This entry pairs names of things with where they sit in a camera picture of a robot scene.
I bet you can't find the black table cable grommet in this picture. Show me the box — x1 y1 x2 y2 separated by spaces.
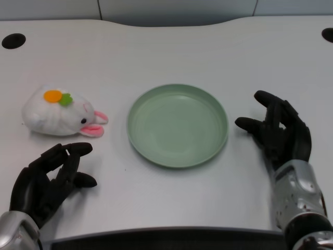
1 33 27 49
321 27 333 44

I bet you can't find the green round plate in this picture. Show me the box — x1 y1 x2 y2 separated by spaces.
126 83 229 170

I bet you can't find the white rabbit plush doll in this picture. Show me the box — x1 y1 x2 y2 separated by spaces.
21 83 109 138

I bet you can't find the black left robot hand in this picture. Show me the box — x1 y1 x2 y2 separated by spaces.
9 142 98 230

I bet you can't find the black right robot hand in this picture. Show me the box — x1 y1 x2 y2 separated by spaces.
234 90 312 172

